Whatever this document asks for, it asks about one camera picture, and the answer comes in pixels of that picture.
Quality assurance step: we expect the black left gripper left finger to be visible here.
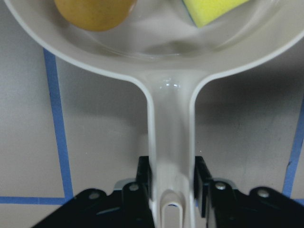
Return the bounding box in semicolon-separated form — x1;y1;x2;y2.
136;156;153;207

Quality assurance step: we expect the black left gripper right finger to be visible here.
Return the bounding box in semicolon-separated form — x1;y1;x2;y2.
194;156;212;218

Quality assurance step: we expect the beige plastic dustpan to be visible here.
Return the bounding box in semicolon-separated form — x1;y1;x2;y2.
6;0;304;228

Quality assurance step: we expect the yellow sponge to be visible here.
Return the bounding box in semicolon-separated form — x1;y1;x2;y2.
183;0;247;28

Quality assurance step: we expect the yellow potato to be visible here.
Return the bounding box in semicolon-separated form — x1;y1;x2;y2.
54;0;137;31

